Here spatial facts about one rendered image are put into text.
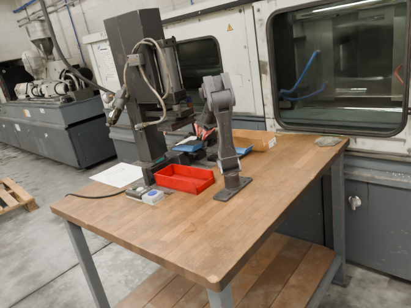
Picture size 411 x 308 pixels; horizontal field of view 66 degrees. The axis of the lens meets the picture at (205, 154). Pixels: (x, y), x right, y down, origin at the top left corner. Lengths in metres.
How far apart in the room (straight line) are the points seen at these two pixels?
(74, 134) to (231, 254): 3.83
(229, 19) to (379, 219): 1.41
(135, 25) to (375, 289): 1.89
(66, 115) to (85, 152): 0.57
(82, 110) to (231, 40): 2.97
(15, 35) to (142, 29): 9.51
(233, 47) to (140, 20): 0.72
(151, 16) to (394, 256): 1.75
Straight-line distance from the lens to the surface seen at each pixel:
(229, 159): 1.22
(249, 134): 1.77
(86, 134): 4.64
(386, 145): 1.73
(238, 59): 2.04
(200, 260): 0.96
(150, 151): 1.74
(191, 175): 1.44
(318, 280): 1.86
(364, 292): 2.14
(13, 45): 10.88
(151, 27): 1.56
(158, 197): 1.31
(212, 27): 2.14
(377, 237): 2.02
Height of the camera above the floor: 1.50
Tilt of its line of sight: 20 degrees down
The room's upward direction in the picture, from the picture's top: 10 degrees counter-clockwise
